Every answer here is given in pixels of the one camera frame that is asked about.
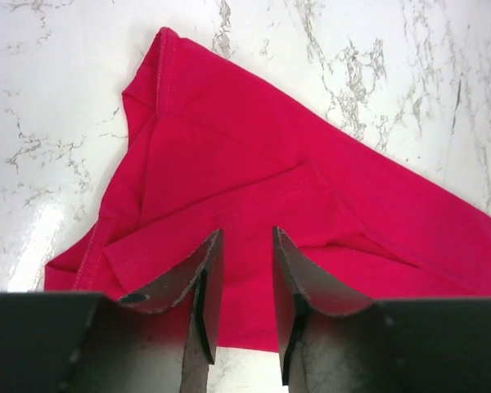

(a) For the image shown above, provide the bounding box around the magenta t shirt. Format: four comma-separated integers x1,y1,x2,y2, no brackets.
44,28,491,351

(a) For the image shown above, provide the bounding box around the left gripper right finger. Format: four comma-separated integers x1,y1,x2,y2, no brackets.
272,226,373,386

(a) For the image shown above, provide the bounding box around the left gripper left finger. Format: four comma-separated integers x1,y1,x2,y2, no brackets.
116,228,226,393

